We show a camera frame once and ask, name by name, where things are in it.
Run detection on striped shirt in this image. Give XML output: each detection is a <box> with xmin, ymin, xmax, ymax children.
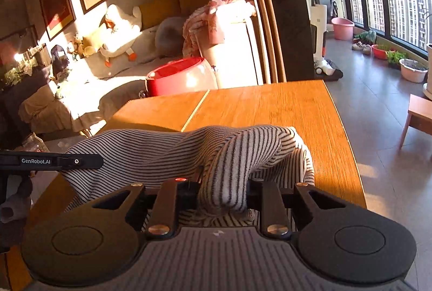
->
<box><xmin>62</xmin><ymin>124</ymin><xmax>316</xmax><ymax>235</ymax></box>

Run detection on brown curtain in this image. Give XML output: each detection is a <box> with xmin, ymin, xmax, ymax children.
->
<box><xmin>240</xmin><ymin>0</ymin><xmax>288</xmax><ymax>85</ymax></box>

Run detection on white ribbed plant pot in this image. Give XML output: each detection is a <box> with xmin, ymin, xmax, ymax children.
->
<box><xmin>423</xmin><ymin>43</ymin><xmax>432</xmax><ymax>98</ymax></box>

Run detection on white upright vacuum cleaner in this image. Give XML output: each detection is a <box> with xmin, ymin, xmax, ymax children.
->
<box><xmin>309</xmin><ymin>0</ymin><xmax>344</xmax><ymax>81</ymax></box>

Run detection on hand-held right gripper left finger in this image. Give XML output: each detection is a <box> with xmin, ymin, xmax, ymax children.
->
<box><xmin>89</xmin><ymin>177</ymin><xmax>203</xmax><ymax>239</ymax></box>

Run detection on green leafy plant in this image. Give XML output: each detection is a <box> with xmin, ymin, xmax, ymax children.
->
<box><xmin>357</xmin><ymin>30</ymin><xmax>377</xmax><ymax>45</ymax></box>

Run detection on grey sofa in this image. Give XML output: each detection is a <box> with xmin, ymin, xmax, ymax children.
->
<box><xmin>18</xmin><ymin>21</ymin><xmax>190</xmax><ymax>136</ymax></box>

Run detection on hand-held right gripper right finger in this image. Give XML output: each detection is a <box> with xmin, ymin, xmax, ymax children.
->
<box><xmin>248</xmin><ymin>178</ymin><xmax>342</xmax><ymax>239</ymax></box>

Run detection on pink plastic tub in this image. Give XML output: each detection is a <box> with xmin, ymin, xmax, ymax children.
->
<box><xmin>331</xmin><ymin>17</ymin><xmax>355</xmax><ymax>41</ymax></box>

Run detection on dark bag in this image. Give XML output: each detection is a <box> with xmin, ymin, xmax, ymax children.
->
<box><xmin>50</xmin><ymin>44</ymin><xmax>70</xmax><ymax>76</ymax></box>

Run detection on pink clothes pile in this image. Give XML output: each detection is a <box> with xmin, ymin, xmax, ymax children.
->
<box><xmin>182</xmin><ymin>0</ymin><xmax>257</xmax><ymax>57</ymax></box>

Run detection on dark side table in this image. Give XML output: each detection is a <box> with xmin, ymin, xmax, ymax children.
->
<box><xmin>0</xmin><ymin>24</ymin><xmax>68</xmax><ymax>146</ymax></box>

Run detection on large red plastic basin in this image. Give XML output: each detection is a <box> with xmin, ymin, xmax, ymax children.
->
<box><xmin>145</xmin><ymin>57</ymin><xmax>218</xmax><ymax>97</ymax></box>

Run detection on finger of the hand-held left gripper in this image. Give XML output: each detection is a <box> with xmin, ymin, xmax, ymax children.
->
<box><xmin>57</xmin><ymin>153</ymin><xmax>104</xmax><ymax>170</ymax></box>

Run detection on small green potted plant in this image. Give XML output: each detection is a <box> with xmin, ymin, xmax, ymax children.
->
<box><xmin>386</xmin><ymin>51</ymin><xmax>407</xmax><ymax>69</ymax></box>

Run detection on white goose plush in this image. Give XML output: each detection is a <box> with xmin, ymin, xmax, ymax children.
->
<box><xmin>83</xmin><ymin>4</ymin><xmax>142</xmax><ymax>68</ymax></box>

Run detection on yellow cushion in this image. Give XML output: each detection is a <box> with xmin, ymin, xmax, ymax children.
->
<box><xmin>179</xmin><ymin>0</ymin><xmax>220</xmax><ymax>15</ymax></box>
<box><xmin>139</xmin><ymin>0</ymin><xmax>180</xmax><ymax>31</ymax></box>

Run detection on white basin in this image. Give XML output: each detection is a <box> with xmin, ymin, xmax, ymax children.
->
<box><xmin>399</xmin><ymin>59</ymin><xmax>428</xmax><ymax>83</ymax></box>

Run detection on person's left hand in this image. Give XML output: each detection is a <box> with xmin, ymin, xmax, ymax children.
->
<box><xmin>0</xmin><ymin>176</ymin><xmax>33</xmax><ymax>224</ymax></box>

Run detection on small plush toys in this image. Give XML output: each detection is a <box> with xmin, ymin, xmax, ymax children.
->
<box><xmin>67</xmin><ymin>34</ymin><xmax>98</xmax><ymax>59</ymax></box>

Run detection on small wooden stool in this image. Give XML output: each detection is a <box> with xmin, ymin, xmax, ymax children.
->
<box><xmin>400</xmin><ymin>93</ymin><xmax>432</xmax><ymax>150</ymax></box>

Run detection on small red basin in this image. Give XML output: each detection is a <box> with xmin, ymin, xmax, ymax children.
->
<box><xmin>371</xmin><ymin>44</ymin><xmax>395</xmax><ymax>60</ymax></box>

